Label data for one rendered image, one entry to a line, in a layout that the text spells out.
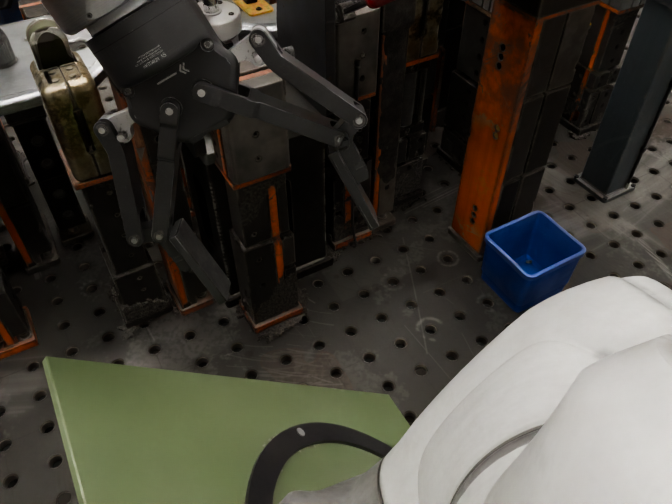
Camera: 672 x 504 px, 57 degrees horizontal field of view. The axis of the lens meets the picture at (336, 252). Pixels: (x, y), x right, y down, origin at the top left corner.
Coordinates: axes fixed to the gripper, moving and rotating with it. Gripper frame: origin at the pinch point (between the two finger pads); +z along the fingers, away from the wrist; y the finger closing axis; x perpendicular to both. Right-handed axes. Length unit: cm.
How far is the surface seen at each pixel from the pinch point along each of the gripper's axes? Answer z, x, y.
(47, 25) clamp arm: -22.8, 23.4, -14.9
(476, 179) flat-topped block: 21.3, 37.0, 18.1
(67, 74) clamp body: -18.1, 21.7, -15.6
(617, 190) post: 42, 51, 40
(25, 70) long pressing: -20.4, 36.7, -26.1
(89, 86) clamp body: -16.2, 20.4, -13.9
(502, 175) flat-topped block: 20.5, 33.1, 21.1
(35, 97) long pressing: -17.5, 30.7, -24.4
